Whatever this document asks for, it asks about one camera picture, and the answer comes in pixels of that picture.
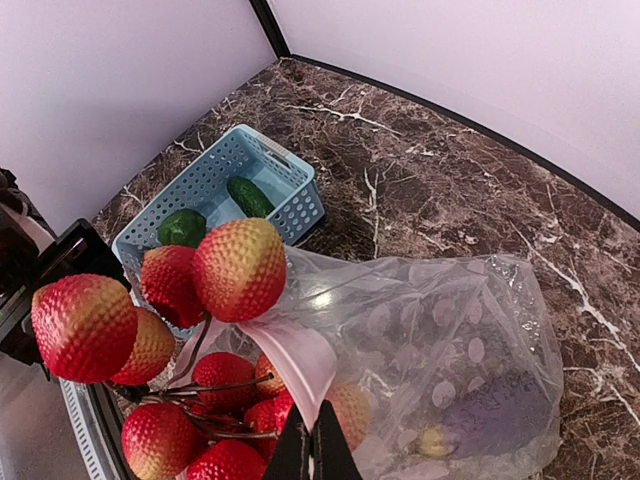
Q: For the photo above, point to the clear zip top bag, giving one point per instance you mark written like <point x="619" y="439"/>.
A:
<point x="417" y="335"/>

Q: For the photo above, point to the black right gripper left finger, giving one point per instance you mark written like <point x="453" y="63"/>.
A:
<point x="291" y="459"/>

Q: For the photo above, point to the blue perforated plastic basket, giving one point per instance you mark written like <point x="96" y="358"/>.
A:
<point x="243" y="172"/>

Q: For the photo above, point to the green cucumber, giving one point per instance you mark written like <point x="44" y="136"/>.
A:
<point x="249" y="197"/>

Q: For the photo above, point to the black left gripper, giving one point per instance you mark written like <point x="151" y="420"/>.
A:
<point x="80" y="249"/>

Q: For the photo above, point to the purple eggplant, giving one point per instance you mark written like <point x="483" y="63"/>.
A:
<point x="500" y="416"/>

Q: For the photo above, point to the red lychee bunch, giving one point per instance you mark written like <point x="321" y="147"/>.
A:
<point x="211" y="371"/>

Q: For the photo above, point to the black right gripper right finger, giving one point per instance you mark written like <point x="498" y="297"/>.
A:
<point x="330" y="454"/>

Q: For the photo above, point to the black enclosure frame post left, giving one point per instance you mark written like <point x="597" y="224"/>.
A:
<point x="271" y="28"/>

